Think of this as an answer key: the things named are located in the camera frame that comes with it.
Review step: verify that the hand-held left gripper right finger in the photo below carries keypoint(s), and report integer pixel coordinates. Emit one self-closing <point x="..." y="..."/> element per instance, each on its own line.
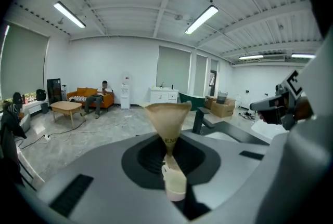
<point x="234" y="168"/>

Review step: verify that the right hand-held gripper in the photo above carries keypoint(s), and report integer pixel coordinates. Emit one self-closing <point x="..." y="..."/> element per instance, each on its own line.
<point x="287" y="103"/>

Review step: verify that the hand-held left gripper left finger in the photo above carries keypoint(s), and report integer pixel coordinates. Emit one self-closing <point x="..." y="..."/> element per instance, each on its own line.
<point x="109" y="178"/>

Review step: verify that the person's right forearm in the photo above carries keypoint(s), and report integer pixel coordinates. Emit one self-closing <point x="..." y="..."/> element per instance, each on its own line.
<point x="304" y="108"/>

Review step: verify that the black sink counter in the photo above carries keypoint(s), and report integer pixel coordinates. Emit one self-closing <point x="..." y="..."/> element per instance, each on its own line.
<point x="244" y="134"/>

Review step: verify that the large cardboard box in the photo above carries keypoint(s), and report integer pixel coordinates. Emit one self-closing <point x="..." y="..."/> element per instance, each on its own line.
<point x="223" y="110"/>

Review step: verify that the long ceiling light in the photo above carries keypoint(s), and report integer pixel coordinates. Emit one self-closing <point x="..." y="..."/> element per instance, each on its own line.
<point x="69" y="14"/>
<point x="251" y="57"/>
<point x="303" y="55"/>
<point x="201" y="19"/>

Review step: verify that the small cardboard box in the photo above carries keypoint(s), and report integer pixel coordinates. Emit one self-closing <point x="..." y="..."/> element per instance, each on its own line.
<point x="209" y="103"/>

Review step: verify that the black faucet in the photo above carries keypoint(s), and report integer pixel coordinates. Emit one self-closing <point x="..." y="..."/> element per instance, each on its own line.
<point x="201" y="121"/>

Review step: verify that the narrow grey roller blind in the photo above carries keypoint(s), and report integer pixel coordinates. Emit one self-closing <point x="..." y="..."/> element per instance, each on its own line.
<point x="200" y="74"/>
<point x="213" y="64"/>

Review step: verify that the dark green bathtub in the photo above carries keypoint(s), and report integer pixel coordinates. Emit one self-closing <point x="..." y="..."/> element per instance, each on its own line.
<point x="192" y="100"/>

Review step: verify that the white power strip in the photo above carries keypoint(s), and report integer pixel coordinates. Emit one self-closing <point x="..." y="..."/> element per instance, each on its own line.
<point x="46" y="137"/>

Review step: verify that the black chair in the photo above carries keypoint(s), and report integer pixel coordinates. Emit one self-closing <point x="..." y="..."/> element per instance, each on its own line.
<point x="27" y="174"/>

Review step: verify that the wooden coffee table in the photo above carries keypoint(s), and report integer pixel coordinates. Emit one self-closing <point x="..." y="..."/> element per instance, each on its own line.
<point x="66" y="108"/>

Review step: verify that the white water dispenser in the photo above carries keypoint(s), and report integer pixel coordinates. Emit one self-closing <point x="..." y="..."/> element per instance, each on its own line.
<point x="125" y="93"/>

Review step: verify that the orange sofa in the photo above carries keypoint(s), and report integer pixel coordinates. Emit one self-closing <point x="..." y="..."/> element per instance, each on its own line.
<point x="78" y="94"/>

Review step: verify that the dark waste bin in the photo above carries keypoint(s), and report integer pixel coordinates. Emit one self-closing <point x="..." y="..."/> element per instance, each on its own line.
<point x="44" y="107"/>

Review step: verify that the white vanity cabinet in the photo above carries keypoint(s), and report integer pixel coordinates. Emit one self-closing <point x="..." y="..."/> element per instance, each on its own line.
<point x="164" y="95"/>

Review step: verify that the tall black cabinet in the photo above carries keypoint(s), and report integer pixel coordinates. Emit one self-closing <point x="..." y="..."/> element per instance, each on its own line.
<point x="54" y="90"/>

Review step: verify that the black backpack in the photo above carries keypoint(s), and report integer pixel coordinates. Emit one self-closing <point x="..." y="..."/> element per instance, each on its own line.
<point x="40" y="94"/>

